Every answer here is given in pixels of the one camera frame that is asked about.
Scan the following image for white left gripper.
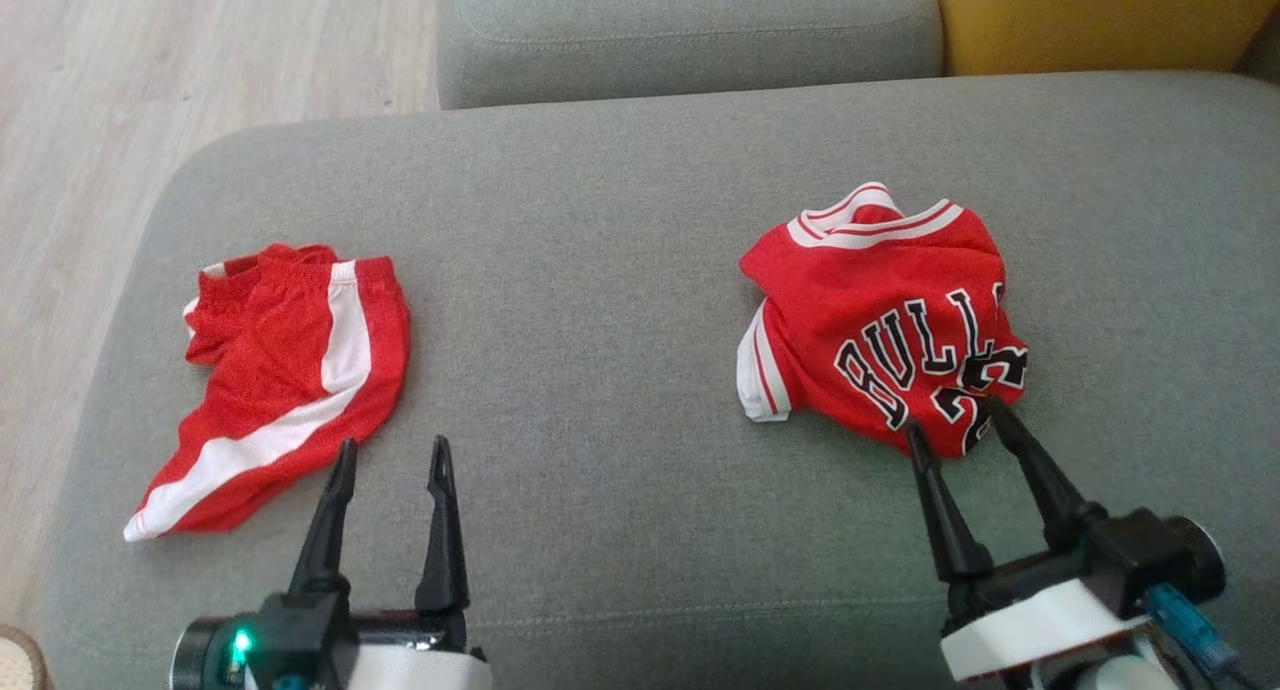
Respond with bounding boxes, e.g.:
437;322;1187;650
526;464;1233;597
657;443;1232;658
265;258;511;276
289;435;493;690

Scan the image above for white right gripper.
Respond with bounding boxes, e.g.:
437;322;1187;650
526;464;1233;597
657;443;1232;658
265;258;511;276
904;399;1151;683

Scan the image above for red shorts with white stripe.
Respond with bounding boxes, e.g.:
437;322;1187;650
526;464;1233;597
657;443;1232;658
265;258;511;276
123;243;411;543

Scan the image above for red Bulls basketball jersey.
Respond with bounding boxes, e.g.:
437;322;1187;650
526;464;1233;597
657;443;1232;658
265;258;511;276
737;182;1031;459

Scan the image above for large grey sofa ottoman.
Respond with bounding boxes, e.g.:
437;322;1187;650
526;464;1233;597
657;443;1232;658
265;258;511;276
40;70;1280;690

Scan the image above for beige patterned floor mat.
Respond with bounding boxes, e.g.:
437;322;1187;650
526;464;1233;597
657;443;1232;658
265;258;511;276
0;625;48;690

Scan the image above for wide yellow sofa back cushion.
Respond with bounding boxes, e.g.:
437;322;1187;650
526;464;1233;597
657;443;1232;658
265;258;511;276
930;0;1280;77

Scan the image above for grey sofa seat cushion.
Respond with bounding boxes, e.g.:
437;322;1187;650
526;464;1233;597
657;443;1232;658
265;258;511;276
437;0;944;109

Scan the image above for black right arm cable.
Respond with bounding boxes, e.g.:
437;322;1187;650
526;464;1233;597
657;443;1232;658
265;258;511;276
1145;585;1241;690

